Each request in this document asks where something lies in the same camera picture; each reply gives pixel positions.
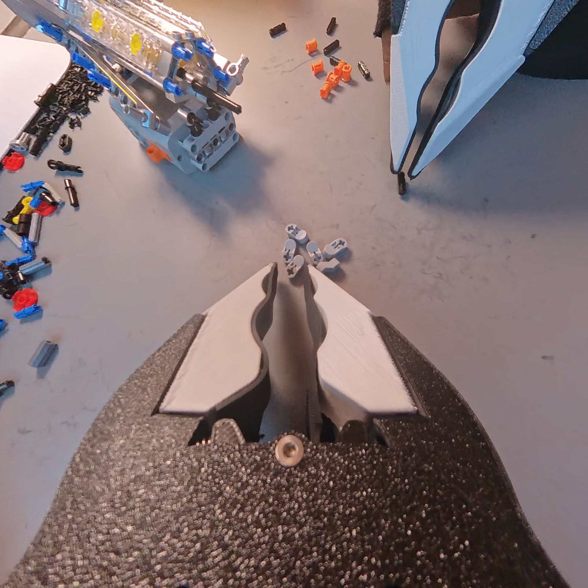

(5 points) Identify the dark cloth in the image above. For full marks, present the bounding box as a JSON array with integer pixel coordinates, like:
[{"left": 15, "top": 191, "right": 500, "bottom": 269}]
[{"left": 519, "top": 43, "right": 588, "bottom": 81}]

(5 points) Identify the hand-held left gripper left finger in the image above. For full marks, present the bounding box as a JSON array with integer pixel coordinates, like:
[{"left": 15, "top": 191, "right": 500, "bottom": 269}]
[{"left": 157, "top": 263, "right": 279, "bottom": 418}]

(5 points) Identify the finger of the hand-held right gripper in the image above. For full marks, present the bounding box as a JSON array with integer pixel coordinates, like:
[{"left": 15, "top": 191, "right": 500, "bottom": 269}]
[
  {"left": 390, "top": 0, "right": 458, "bottom": 175},
  {"left": 408, "top": 0, "right": 557, "bottom": 181}
]

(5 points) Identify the cluster of orange bushes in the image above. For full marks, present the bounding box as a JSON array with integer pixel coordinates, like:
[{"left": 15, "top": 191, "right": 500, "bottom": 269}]
[{"left": 305, "top": 39, "right": 354, "bottom": 100}]

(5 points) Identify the brick engine model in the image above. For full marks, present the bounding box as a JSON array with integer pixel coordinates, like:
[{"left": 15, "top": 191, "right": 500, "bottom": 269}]
[{"left": 9, "top": 0, "right": 251, "bottom": 175}]

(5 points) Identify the grey tube brick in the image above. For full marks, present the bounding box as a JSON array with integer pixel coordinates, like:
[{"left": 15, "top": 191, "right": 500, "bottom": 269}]
[{"left": 28, "top": 339, "right": 59, "bottom": 369}]

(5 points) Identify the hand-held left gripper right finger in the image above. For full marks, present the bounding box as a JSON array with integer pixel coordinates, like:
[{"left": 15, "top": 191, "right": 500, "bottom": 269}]
[{"left": 304, "top": 266, "right": 419, "bottom": 428}]

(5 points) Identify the scatter of small mixed parts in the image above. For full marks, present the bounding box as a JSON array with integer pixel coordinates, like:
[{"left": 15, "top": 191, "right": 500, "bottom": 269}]
[{"left": 0, "top": 62, "right": 108, "bottom": 398}]

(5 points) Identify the pile of grey connectors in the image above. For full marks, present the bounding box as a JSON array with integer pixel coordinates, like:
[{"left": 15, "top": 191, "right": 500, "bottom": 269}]
[{"left": 280, "top": 224, "right": 348, "bottom": 278}]

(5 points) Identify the grey desk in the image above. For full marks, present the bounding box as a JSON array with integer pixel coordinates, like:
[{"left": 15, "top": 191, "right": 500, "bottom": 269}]
[{"left": 0, "top": 0, "right": 588, "bottom": 584}]

